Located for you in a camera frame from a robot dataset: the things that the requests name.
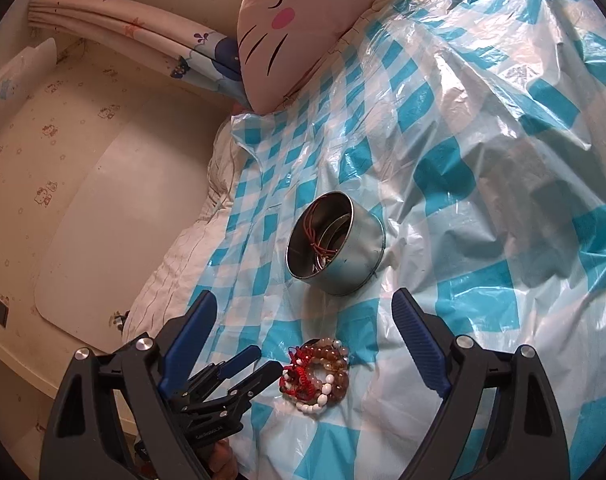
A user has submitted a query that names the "red cord pendant necklace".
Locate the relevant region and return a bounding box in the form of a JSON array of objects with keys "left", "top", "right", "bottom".
[{"left": 302, "top": 204, "right": 352, "bottom": 269}]

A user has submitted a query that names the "person's left hand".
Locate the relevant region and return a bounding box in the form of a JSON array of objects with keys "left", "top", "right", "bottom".
[{"left": 208, "top": 439, "right": 239, "bottom": 480}]

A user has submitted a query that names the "white quilted bedding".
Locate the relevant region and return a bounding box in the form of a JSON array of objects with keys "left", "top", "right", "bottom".
[{"left": 122, "top": 120, "right": 246, "bottom": 342}]

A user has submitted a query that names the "round silver metal tin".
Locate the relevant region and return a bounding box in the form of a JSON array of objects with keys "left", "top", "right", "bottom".
[{"left": 286, "top": 191, "right": 385, "bottom": 296}]

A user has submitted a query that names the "white bed side board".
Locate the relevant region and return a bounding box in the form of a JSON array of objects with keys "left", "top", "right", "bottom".
[{"left": 35, "top": 93, "right": 226, "bottom": 352}]

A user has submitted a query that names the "cartoon print curtain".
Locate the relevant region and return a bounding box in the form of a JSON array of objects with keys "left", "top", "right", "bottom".
[{"left": 28, "top": 0, "right": 248, "bottom": 107}]

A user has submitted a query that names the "pink cat face pillow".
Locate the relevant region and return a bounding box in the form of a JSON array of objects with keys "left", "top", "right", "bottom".
[{"left": 237, "top": 0, "right": 374, "bottom": 115}]

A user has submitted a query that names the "red knotted cord bracelet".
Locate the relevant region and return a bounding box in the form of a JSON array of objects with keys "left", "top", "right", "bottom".
[{"left": 278, "top": 343, "right": 315, "bottom": 403}]

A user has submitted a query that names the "white bead bracelet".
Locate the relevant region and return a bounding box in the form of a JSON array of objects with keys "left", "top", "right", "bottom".
[{"left": 280, "top": 341, "right": 351, "bottom": 415}]

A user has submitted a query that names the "black wall switch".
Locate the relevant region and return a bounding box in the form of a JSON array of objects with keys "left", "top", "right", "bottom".
[{"left": 0, "top": 299, "right": 9, "bottom": 328}]

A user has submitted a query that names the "white wall air conditioner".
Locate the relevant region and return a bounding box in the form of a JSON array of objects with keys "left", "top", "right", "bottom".
[{"left": 0, "top": 38, "right": 56, "bottom": 128}]

